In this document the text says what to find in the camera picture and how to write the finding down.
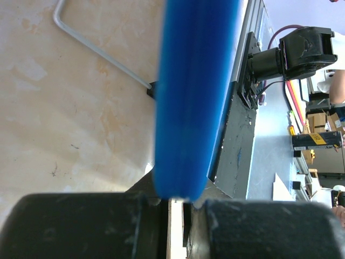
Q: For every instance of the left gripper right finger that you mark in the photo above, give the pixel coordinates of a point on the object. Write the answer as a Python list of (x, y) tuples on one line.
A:
[(218, 226)]

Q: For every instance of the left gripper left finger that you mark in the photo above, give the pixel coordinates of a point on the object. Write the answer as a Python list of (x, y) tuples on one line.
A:
[(132, 224)]

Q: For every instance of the blue framed whiteboard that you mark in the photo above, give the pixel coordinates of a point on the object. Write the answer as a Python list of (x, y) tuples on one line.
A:
[(193, 82)]

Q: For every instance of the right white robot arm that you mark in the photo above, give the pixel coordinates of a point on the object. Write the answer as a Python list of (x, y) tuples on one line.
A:
[(299, 55)]

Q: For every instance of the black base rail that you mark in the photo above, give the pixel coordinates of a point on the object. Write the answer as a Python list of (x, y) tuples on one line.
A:
[(230, 171)]

